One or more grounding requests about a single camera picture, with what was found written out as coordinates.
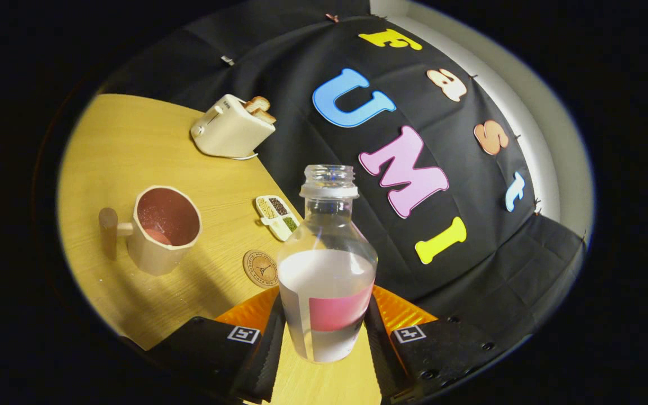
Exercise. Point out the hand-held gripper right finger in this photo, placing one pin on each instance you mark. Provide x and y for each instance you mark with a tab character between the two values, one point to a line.
380	354

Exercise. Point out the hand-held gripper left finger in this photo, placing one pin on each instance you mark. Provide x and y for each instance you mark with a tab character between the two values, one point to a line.
270	354

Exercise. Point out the round wooden coaster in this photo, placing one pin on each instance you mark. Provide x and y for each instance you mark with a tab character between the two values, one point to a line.
256	269

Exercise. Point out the clear juice bottle red label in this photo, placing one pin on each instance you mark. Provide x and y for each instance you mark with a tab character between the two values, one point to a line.
327	275

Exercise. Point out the black backdrop cloth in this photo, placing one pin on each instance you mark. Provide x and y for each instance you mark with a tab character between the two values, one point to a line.
442	292

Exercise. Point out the white divided seasoning dish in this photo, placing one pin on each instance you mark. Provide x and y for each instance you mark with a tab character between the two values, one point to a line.
272	221

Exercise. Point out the cream toaster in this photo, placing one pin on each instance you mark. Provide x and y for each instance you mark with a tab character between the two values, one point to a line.
228	132

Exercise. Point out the flat toast slice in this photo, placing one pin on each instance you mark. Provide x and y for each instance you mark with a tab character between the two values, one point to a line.
265	116

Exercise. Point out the wooden table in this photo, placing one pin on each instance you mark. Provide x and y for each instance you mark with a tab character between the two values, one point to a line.
133	146

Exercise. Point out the round-topped toast slice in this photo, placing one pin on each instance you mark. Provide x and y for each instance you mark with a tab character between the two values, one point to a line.
257	103

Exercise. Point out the silver metal clip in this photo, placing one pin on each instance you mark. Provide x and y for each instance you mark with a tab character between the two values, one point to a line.
228	60

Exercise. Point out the pink clip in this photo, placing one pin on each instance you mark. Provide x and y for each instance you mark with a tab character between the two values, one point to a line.
332	18

